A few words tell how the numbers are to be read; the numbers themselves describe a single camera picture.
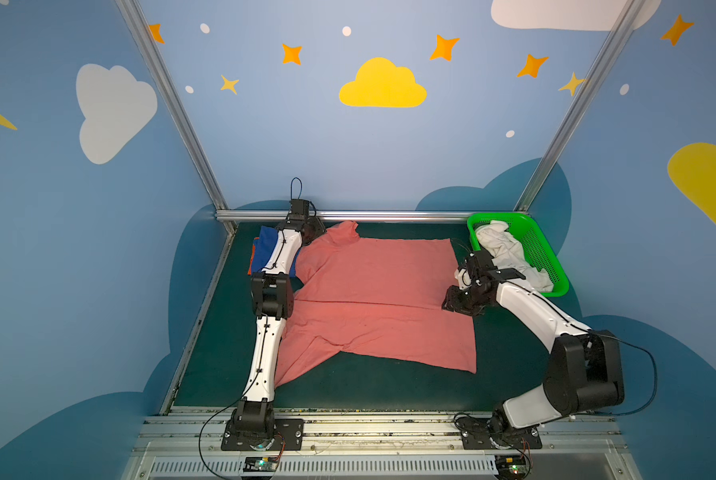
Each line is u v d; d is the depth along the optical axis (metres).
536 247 1.08
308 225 1.04
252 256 1.10
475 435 0.74
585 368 0.48
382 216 1.30
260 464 0.71
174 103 0.84
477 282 0.66
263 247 1.08
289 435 0.74
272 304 0.74
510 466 0.72
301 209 0.93
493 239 1.11
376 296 1.05
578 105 0.86
